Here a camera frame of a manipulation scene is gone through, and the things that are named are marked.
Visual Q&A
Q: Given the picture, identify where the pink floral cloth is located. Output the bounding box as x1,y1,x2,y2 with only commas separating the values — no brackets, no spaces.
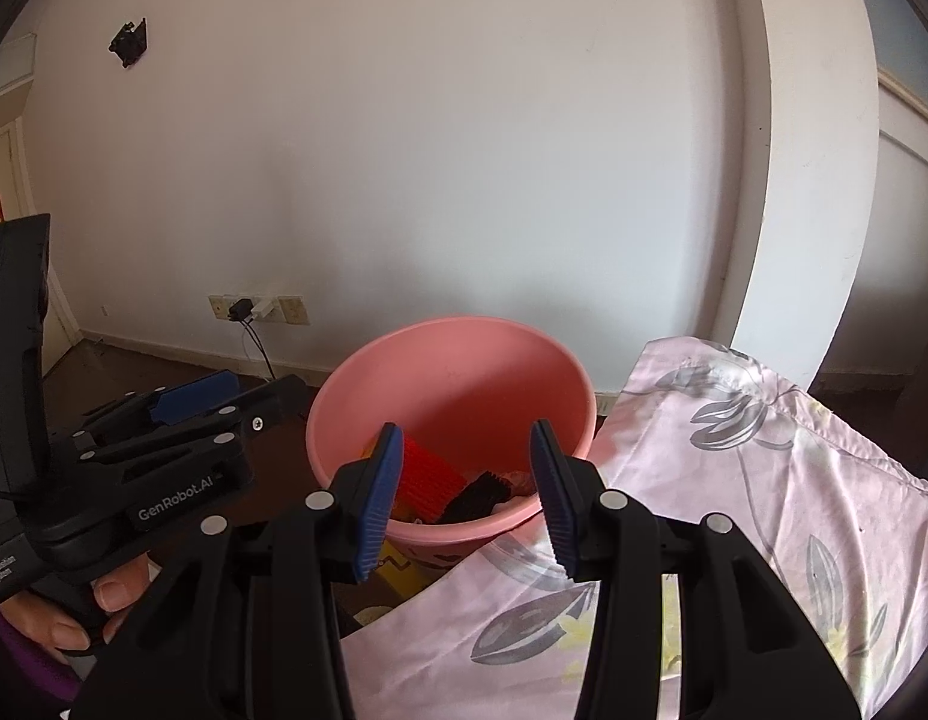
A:
340,335,928,720

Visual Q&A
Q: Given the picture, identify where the black wall bracket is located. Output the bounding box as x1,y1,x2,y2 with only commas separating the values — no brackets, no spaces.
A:
107,17,148,68

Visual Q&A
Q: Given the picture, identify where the red foam fruit net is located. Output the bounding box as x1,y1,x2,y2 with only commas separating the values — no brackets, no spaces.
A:
400,435,469,526

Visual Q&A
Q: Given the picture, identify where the yellow patterned carton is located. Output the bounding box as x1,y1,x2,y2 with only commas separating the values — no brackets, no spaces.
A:
380,538,429,587

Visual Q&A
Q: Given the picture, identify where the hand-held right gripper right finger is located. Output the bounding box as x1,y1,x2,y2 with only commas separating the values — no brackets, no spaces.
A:
529,420,859,720

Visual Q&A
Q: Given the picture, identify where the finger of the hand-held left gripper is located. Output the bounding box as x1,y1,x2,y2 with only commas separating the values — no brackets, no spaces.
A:
72,375,313,467
77,369,241,441

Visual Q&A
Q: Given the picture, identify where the black power cable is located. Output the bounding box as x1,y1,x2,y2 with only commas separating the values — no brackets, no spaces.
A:
241,317,279,381

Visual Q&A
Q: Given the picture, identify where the black foam fruit net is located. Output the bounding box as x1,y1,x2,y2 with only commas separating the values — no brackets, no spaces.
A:
438,471,514,526

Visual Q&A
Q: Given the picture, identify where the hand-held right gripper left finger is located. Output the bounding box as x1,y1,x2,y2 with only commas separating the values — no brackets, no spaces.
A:
74,422,405,720

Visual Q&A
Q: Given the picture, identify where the person's left hand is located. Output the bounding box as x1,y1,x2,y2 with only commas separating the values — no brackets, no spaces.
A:
2,551,156,655

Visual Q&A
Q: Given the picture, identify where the pink plastic bucket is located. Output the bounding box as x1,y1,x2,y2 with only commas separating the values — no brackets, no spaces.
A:
306,319,596,547

